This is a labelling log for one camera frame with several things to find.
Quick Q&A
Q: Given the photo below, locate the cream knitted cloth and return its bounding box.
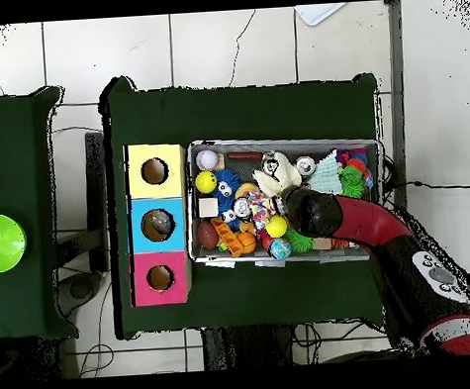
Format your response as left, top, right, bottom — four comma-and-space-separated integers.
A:
250, 148, 305, 199

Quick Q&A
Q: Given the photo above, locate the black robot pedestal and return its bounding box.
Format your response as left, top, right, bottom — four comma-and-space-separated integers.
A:
201, 322, 299, 371

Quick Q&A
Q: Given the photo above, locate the yellow smiley ball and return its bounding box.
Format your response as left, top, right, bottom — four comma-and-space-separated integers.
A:
194, 170, 219, 195

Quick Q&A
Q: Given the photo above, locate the white flat board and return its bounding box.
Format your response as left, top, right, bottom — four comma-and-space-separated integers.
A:
293, 2, 347, 28

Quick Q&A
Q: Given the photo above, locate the mint green knitted cloth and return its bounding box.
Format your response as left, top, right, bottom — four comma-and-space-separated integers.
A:
305, 148, 345, 197

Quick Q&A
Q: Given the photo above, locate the wooden box with three holes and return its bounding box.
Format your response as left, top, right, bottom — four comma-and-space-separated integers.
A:
121, 141, 195, 308

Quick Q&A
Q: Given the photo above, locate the black cable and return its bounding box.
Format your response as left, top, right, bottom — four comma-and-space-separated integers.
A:
382, 175, 470, 195

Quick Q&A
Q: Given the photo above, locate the dark grey rounded object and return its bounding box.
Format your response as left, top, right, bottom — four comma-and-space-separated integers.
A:
55, 269, 106, 318

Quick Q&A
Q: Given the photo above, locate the shallow clear mesh bin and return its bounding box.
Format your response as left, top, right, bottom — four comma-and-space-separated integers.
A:
181, 128, 390, 273

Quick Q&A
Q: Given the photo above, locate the pale wooden block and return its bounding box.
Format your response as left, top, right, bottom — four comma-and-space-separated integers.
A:
198, 197, 221, 220

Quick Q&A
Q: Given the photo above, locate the crushed clear plastic bottle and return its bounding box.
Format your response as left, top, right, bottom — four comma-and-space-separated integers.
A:
146, 209, 174, 239

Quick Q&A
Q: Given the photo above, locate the brown toy football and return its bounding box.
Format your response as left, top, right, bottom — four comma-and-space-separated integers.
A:
195, 220, 222, 251

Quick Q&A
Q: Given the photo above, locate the white baseball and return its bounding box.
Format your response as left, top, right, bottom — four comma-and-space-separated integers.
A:
195, 148, 220, 173

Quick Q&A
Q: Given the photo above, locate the plain yellow ball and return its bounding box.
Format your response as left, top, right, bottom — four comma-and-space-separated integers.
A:
263, 213, 289, 241

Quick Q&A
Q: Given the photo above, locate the blue globe ball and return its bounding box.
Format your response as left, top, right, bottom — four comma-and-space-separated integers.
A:
266, 237, 294, 261

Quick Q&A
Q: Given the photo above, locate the bright green plastic bowl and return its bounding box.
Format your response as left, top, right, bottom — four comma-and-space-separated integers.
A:
0, 211, 30, 274

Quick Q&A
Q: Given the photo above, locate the black upright panel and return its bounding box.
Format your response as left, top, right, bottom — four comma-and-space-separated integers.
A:
80, 130, 113, 274

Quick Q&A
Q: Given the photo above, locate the dark green tablecloth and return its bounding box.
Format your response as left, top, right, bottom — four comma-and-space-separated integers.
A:
97, 60, 393, 341
0, 84, 80, 343

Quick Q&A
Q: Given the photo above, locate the blue spiky toy with eyes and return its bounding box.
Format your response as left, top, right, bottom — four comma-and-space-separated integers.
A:
211, 168, 244, 203

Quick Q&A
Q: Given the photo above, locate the orange plastic ladder toy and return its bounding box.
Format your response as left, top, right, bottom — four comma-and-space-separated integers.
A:
210, 215, 245, 259

